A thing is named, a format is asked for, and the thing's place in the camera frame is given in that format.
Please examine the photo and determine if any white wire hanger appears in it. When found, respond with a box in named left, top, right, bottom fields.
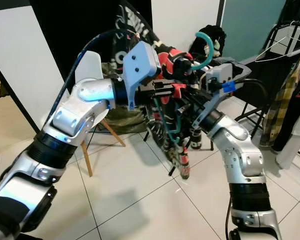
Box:
left=255, top=21, right=300, bottom=63

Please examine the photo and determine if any black backpack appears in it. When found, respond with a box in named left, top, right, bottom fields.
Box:
left=190, top=24, right=228, bottom=58

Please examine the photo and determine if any black printed T-shirt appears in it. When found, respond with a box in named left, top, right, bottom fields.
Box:
left=272, top=65, right=300, bottom=153

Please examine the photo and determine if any black red patterned shirt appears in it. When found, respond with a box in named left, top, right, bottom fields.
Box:
left=114, top=1, right=216, bottom=180

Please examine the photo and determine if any white plastic chair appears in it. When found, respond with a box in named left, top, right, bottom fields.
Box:
left=42, top=50, right=127, bottom=177

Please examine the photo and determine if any olive green cloth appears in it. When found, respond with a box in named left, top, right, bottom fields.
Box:
left=100, top=60, right=153, bottom=135

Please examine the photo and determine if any yellow grey plaid shirt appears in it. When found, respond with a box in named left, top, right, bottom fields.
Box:
left=260, top=45, right=300, bottom=147

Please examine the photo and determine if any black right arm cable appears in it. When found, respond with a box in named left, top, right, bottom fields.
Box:
left=225, top=78, right=271, bottom=240

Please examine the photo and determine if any teal plastic hanger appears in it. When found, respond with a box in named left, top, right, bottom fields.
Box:
left=157, top=31, right=215, bottom=143

